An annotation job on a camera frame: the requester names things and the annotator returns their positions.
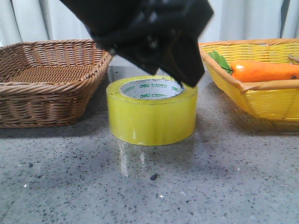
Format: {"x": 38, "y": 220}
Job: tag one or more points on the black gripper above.
{"x": 140, "y": 31}

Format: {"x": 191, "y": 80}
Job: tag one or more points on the yellow tape roll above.
{"x": 151, "y": 111}

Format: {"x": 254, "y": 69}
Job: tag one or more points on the orange plastic carrot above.
{"x": 256, "y": 71}

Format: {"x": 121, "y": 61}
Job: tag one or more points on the yellow woven basket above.
{"x": 275, "y": 100}

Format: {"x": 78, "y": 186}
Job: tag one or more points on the small black debris piece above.
{"x": 153, "y": 177}

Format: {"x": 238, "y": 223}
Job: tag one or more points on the brown stick in basket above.
{"x": 296, "y": 59}

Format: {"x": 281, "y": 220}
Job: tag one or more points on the brown wicker basket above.
{"x": 49, "y": 83}

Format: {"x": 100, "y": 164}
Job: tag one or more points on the white curtain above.
{"x": 40, "y": 20}

